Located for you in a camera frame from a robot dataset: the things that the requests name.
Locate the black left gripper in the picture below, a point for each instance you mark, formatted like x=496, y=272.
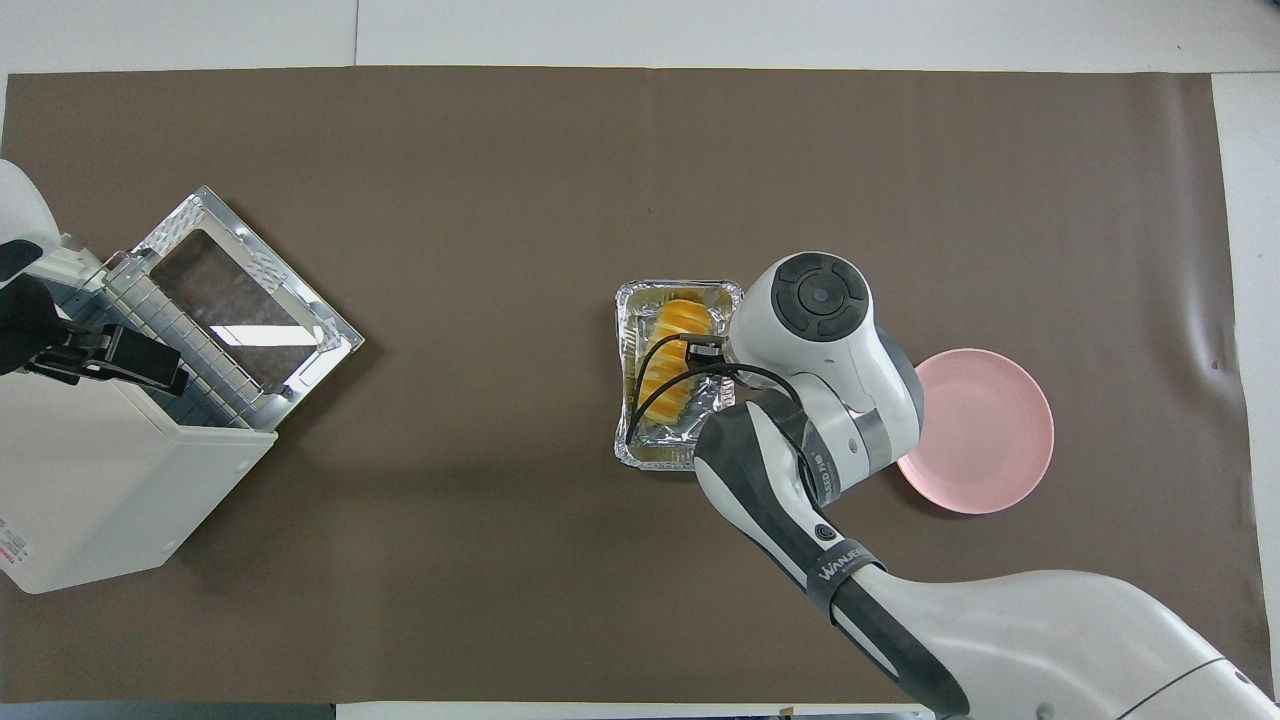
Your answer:
x=120, y=352

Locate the yellow ridged bread loaf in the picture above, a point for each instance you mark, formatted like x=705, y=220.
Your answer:
x=672, y=320

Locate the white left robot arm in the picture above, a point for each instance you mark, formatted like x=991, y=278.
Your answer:
x=25, y=210

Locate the brown table mat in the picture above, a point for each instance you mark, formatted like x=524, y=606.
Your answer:
x=450, y=520

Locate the white toaster oven body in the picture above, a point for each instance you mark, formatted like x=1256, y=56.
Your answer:
x=90, y=480

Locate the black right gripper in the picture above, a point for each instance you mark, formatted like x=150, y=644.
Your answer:
x=705, y=350

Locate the glass oven door, metal frame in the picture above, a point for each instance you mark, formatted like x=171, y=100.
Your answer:
x=250, y=300

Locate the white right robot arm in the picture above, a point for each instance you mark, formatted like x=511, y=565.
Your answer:
x=820, y=300

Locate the aluminium foil tray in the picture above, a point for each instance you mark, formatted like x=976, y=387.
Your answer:
x=640, y=300

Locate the pink round plate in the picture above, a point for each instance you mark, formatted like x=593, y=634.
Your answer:
x=990, y=440

